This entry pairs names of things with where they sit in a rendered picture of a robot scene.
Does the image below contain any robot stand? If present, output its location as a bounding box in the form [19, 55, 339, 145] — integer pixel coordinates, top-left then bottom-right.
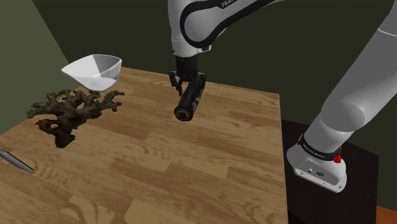
[280, 119, 380, 224]

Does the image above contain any dark brown branching driftwood figure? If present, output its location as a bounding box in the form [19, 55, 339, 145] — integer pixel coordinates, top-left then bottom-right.
[26, 89, 126, 149]

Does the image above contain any black cylinder with coloured print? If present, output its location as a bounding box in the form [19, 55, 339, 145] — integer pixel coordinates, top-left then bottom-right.
[173, 80, 205, 122]

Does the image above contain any white angular bowl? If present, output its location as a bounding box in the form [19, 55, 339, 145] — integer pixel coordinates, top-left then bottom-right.
[60, 54, 123, 92]

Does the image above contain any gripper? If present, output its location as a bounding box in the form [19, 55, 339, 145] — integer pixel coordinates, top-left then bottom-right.
[168, 55, 207, 97]

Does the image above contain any grey pen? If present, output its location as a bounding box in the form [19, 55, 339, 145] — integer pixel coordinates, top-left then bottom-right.
[0, 148, 34, 174]

